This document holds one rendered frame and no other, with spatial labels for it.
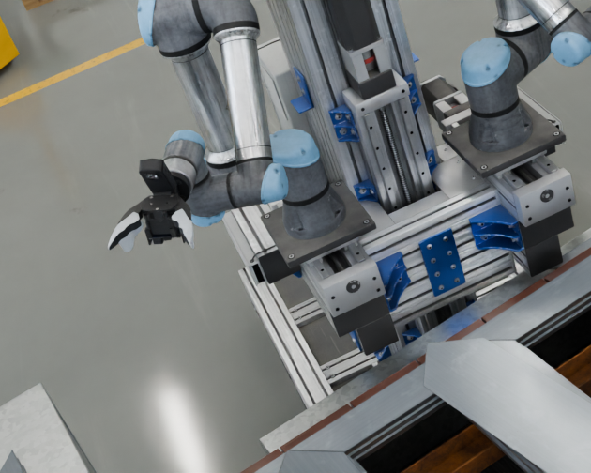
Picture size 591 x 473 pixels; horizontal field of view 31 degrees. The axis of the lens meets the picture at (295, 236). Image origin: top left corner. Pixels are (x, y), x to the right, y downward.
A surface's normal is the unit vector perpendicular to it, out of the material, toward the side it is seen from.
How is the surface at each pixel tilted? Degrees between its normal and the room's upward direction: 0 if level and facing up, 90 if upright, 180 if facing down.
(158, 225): 90
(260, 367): 0
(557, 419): 0
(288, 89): 90
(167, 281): 0
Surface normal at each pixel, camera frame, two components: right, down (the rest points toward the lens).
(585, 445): -0.29, -0.76
